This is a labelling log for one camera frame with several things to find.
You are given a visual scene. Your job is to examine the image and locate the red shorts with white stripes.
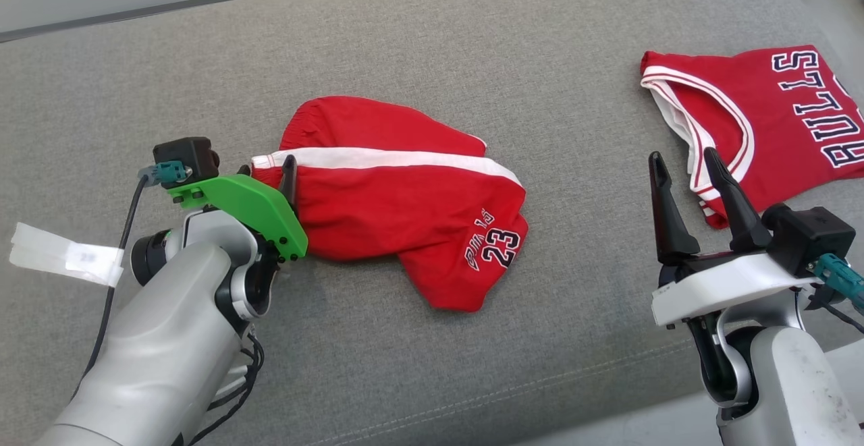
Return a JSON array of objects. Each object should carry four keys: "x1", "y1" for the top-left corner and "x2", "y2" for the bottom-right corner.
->
[{"x1": 251, "y1": 95, "x2": 529, "y2": 313}]

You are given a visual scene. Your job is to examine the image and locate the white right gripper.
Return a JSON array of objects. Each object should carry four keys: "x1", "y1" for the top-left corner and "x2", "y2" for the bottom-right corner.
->
[{"x1": 648, "y1": 147, "x2": 817, "y2": 329}]

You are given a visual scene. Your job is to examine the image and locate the white tape label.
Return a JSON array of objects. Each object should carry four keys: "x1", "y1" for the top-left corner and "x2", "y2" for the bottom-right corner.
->
[{"x1": 9, "y1": 222, "x2": 126, "y2": 288}]

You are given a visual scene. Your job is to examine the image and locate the black cable with teal plug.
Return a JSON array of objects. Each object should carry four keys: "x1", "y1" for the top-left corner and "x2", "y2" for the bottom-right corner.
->
[
  {"x1": 71, "y1": 161, "x2": 186, "y2": 399},
  {"x1": 807, "y1": 254, "x2": 864, "y2": 335}
]

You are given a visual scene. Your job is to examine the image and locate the grey fabric sofa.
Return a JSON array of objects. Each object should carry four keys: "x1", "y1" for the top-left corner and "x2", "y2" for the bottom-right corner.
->
[{"x1": 0, "y1": 0, "x2": 864, "y2": 446}]

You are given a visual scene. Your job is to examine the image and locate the red Bulls jersey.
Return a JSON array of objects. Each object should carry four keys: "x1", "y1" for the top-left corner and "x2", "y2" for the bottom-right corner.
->
[{"x1": 640, "y1": 44, "x2": 864, "y2": 229}]

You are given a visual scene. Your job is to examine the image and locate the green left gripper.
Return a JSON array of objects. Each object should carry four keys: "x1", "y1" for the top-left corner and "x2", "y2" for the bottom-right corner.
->
[{"x1": 167, "y1": 155, "x2": 309, "y2": 262}]

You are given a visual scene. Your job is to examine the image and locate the thin black cable bundle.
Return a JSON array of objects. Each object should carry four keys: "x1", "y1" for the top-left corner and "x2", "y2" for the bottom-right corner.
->
[{"x1": 182, "y1": 331, "x2": 265, "y2": 446}]

